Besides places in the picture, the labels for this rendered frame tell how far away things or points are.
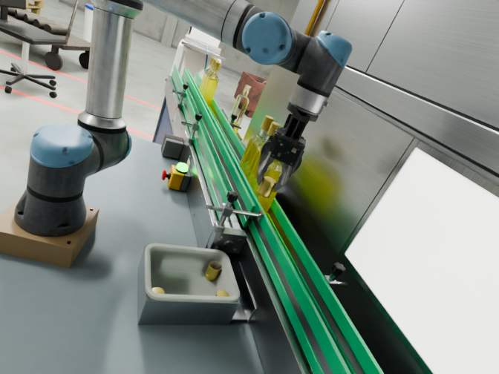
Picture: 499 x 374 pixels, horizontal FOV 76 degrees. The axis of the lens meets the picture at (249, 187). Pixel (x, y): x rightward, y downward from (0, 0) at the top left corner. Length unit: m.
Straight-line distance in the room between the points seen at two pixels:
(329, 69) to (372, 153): 0.27
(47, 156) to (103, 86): 0.21
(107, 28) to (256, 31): 0.40
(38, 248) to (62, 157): 0.23
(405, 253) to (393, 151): 0.23
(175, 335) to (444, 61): 0.85
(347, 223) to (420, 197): 0.21
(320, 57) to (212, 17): 0.22
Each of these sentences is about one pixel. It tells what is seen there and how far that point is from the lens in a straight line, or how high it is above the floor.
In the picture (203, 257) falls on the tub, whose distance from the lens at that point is 0.90.
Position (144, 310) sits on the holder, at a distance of 0.77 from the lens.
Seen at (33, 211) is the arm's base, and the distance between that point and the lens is 0.86.
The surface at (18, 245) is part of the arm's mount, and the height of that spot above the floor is 0.78.
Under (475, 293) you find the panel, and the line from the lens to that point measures 0.68.
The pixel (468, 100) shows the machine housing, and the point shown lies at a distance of 0.78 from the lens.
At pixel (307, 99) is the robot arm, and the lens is 0.69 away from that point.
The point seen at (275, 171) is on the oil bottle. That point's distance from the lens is 0.94.
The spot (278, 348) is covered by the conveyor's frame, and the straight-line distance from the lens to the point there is 0.77.
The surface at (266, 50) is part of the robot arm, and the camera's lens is 0.55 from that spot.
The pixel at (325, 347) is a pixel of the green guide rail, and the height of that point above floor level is 0.95.
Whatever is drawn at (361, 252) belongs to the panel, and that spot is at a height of 1.03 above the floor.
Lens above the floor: 1.39
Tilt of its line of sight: 25 degrees down
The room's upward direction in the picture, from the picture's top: 24 degrees clockwise
